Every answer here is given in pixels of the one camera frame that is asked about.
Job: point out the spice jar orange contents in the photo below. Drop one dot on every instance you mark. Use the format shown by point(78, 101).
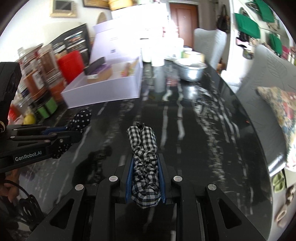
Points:
point(32, 72)

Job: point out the gold cardboard box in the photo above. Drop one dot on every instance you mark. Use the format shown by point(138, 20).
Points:
point(102, 76)

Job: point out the person's left hand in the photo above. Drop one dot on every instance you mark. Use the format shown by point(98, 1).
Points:
point(7, 189)

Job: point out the white gift box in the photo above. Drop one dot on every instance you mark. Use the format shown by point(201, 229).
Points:
point(119, 77)

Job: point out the checkered fabric scrunchie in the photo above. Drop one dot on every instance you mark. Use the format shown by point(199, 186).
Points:
point(145, 179)

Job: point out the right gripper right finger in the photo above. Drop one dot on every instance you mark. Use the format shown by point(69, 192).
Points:
point(162, 185)

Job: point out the green tote bag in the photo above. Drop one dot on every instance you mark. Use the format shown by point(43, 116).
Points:
point(265, 11)
point(275, 44)
point(247, 26)

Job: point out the grey leaf pattern sofa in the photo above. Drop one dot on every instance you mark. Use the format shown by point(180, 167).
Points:
point(267, 70)

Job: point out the purple slim box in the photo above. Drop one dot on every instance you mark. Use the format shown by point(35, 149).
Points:
point(101, 68)

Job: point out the grey armchair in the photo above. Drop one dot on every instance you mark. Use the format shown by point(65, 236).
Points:
point(211, 44)

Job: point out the black hanging handbag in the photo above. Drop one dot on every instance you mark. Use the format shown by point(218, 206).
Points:
point(223, 21)

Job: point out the black food pouch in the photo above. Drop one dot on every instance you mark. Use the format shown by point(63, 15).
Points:
point(75, 39)

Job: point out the tape roll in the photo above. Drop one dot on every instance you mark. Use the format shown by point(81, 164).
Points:
point(196, 57)

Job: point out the metal bowl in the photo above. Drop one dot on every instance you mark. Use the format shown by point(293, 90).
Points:
point(189, 70)

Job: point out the brown entrance door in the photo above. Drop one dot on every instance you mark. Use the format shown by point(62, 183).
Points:
point(186, 18)

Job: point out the wall intercom panel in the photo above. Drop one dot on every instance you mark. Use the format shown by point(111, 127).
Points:
point(63, 9)

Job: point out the red canister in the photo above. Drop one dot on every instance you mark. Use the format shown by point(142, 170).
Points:
point(71, 65)

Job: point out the floral cushion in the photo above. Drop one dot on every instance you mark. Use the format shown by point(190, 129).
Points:
point(283, 105)

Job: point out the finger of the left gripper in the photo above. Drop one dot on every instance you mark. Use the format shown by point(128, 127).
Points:
point(35, 130)
point(60, 142)

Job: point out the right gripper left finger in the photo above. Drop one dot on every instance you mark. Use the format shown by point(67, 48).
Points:
point(128, 180)

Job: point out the spice jar brown label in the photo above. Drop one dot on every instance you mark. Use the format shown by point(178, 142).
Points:
point(54, 80)

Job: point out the polka dot scrunchie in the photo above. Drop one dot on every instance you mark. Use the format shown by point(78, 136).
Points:
point(80, 121)

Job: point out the black slim box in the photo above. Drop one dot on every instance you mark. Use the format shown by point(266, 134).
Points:
point(94, 65)

